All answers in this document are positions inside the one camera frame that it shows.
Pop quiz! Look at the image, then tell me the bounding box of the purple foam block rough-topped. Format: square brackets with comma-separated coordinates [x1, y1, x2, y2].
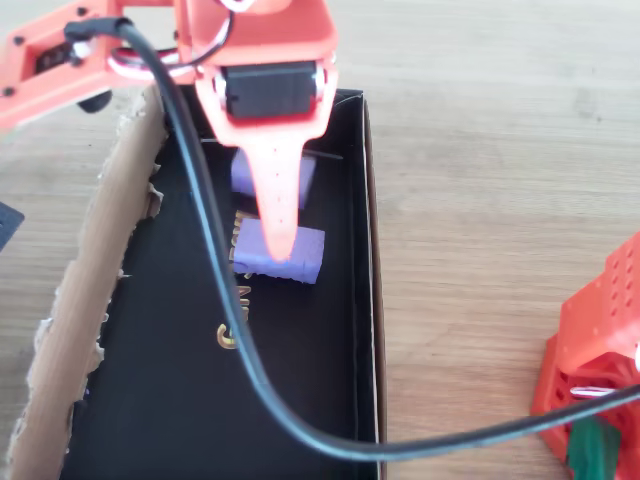
[230, 149, 317, 209]

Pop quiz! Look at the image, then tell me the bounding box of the purple foam block smooth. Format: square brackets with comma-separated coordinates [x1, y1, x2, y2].
[233, 219, 326, 286]

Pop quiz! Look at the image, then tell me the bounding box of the black cardboard box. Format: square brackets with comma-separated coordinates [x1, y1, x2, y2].
[4, 84, 389, 480]

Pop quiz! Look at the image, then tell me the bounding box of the red white black servo wire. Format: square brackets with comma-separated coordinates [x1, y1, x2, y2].
[569, 344, 640, 401]
[107, 0, 236, 82]

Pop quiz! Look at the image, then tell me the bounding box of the black camera cable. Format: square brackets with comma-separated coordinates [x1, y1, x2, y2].
[64, 16, 640, 461]

